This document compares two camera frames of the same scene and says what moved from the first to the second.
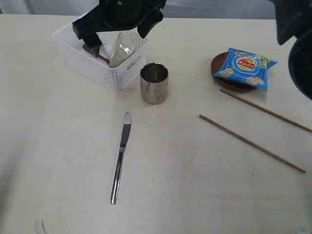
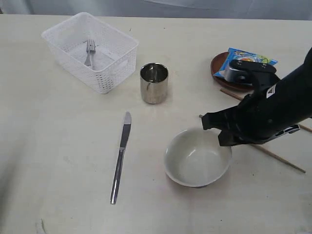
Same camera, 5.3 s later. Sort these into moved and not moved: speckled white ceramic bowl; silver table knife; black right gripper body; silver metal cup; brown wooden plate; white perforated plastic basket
Moved: speckled white ceramic bowl; black right gripper body; white perforated plastic basket
Not moved: silver table knife; brown wooden plate; silver metal cup
